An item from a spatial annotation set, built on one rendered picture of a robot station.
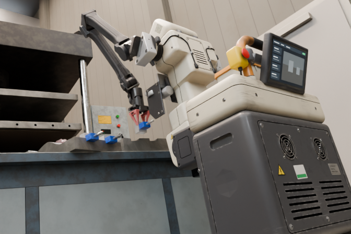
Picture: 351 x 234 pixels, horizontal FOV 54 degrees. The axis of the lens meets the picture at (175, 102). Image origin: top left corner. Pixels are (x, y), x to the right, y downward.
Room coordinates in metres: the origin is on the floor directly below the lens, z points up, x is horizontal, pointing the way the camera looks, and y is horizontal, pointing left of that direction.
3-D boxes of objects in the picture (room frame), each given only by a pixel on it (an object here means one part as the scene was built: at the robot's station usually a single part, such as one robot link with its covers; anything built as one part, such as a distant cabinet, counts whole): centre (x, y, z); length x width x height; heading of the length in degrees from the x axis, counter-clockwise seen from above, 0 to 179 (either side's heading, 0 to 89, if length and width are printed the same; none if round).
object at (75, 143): (1.63, 0.58, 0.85); 0.50 x 0.26 x 0.11; 54
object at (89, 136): (1.43, 0.38, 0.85); 0.13 x 0.05 x 0.05; 54
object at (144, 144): (1.91, 0.34, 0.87); 0.50 x 0.26 x 0.14; 36
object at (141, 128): (1.63, 0.17, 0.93); 0.13 x 0.05 x 0.05; 44
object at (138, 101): (1.65, 0.19, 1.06); 0.10 x 0.07 x 0.07; 135
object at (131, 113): (1.64, 0.20, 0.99); 0.07 x 0.07 x 0.09; 45
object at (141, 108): (1.66, 0.18, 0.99); 0.07 x 0.07 x 0.09; 45
